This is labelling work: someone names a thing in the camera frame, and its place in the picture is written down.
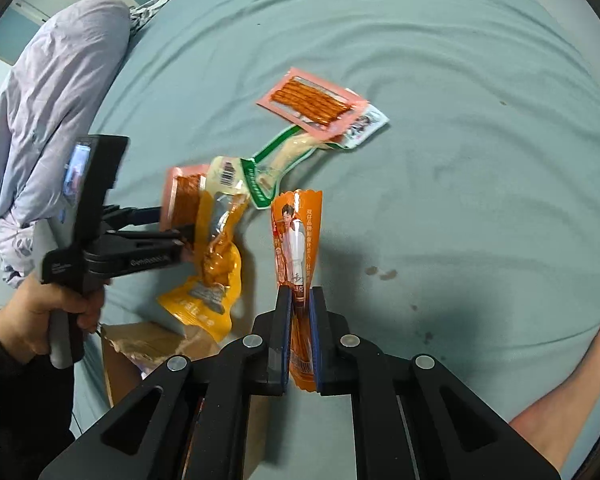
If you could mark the teal bed sheet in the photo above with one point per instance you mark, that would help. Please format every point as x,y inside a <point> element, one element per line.
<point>430,185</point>

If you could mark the brown cardboard box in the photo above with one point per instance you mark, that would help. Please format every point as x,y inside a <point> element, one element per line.
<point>145,345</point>

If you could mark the orange sausage packet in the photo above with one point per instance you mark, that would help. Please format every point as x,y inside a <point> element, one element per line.
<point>295,240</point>

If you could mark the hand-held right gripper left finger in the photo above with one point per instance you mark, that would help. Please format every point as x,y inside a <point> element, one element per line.
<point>276,360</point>

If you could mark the small pink spicy strip packet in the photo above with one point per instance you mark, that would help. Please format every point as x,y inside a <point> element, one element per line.
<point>185,195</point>

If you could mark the green white chicken foot packet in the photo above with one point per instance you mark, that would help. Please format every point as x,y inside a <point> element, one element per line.
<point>285,152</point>

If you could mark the person's right forearm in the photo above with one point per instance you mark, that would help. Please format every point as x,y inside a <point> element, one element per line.
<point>570,390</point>

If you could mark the cream barcode snack packet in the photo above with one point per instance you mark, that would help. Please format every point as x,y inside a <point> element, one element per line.
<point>226,172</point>

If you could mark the white printed snack packet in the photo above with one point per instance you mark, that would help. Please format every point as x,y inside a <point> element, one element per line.
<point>367,125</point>

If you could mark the person's left forearm black sleeve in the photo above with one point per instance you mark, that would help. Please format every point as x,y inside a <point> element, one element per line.
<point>15,400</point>

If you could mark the person's left hand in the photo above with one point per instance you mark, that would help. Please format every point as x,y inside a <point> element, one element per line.
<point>27,320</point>

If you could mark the dark patterned cloth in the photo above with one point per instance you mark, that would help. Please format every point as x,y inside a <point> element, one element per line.
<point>145,16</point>

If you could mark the yellow chicken foot packet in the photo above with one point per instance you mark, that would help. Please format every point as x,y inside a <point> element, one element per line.
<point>215,280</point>

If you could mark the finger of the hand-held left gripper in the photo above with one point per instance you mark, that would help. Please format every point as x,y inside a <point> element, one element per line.
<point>155,237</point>
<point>135,216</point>

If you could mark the lavender duvet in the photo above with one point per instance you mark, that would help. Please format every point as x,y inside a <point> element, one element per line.
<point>55,100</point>

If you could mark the large pink spicy strips packet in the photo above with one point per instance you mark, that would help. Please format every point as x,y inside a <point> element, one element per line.
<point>310,97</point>

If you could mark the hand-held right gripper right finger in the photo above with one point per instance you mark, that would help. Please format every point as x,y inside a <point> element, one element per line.
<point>314,347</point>

